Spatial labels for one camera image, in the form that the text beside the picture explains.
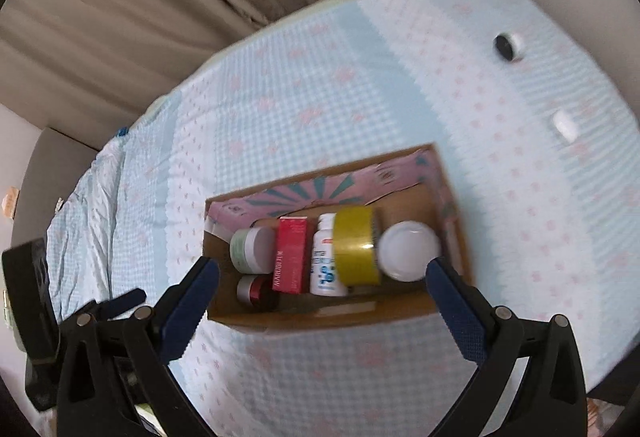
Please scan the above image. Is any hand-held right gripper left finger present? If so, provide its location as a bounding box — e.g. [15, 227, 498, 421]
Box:
[56, 256, 221, 437]

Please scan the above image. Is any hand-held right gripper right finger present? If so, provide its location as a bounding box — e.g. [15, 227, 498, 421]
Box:
[425, 257, 589, 437]

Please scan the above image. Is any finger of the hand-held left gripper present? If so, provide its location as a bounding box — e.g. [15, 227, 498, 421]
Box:
[92, 289, 147, 321]

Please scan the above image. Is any red and silver small jar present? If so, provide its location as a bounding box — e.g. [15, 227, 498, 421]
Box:
[236, 274, 278, 310]

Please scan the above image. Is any green and white jar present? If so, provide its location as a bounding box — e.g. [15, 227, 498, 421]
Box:
[376, 222, 442, 282]

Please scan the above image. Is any cardboard box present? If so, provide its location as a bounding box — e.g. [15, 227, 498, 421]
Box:
[202, 143, 473, 335]

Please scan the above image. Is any red carton box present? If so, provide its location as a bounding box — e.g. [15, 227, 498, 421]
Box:
[271, 217, 315, 294]

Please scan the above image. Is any yellow tape roll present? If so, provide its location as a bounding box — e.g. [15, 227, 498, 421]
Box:
[332, 207, 383, 288]

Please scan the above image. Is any white plastic bottle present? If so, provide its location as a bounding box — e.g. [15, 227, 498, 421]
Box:
[310, 213, 348, 296]

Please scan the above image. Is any small beige object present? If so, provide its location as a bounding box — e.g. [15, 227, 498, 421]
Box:
[1, 187, 20, 218]

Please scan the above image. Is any grey padded headboard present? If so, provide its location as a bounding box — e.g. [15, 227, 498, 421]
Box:
[10, 127, 101, 268]

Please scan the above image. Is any small white cap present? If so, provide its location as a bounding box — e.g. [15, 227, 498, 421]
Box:
[552, 111, 578, 142]

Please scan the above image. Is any light blue checked bedsheet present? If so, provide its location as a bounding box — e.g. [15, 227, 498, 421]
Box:
[47, 0, 640, 437]

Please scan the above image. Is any dark lid white jar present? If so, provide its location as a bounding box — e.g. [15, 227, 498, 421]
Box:
[493, 33, 525, 64]

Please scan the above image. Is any beige curtain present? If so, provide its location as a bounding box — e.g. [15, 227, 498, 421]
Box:
[0, 0, 526, 110]

